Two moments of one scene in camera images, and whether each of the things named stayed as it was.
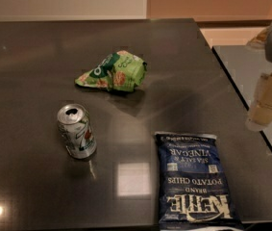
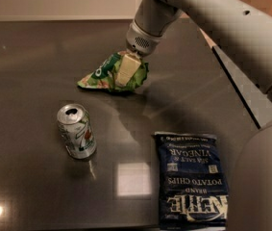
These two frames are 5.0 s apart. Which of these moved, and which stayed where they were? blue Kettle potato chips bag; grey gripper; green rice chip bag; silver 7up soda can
Moved: grey gripper
Stayed: silver 7up soda can; green rice chip bag; blue Kettle potato chips bag
